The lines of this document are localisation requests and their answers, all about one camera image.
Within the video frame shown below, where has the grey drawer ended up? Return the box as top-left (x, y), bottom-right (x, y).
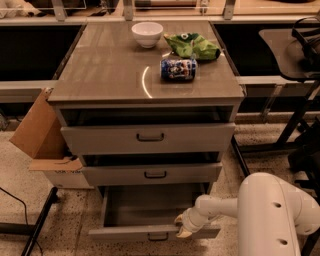
top-left (61, 123), bottom-right (235, 155)
top-left (89, 183), bottom-right (206, 242)
top-left (82, 163), bottom-right (222, 186)

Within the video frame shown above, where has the black table leg left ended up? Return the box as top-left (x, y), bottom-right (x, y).
top-left (0, 187), bottom-right (58, 256)

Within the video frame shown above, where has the white ceramic bowl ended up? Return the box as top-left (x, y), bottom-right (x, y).
top-left (131, 22), bottom-right (163, 48)

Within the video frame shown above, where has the brown cardboard box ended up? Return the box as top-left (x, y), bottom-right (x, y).
top-left (10, 88), bottom-right (91, 189)

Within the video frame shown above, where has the blue printed can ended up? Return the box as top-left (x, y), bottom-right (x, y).
top-left (160, 59), bottom-right (198, 81)

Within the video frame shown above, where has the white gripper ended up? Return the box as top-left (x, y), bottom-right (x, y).
top-left (174, 207), bottom-right (208, 238)

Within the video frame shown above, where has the black floor cable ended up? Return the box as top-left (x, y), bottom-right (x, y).
top-left (0, 186), bottom-right (44, 256)

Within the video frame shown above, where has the green chip bag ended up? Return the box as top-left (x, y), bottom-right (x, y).
top-left (164, 33), bottom-right (221, 61)

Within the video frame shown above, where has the grey drawer cabinet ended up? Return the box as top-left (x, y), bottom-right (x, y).
top-left (48, 20), bottom-right (246, 243)

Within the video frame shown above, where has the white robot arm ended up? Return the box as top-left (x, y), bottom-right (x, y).
top-left (175, 172), bottom-right (320, 256)

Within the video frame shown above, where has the black table leg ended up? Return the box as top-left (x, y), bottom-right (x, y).
top-left (0, 187), bottom-right (58, 256)
top-left (231, 136), bottom-right (250, 177)

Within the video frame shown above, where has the black table leg right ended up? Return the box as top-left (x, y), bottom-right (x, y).
top-left (231, 136), bottom-right (250, 177)

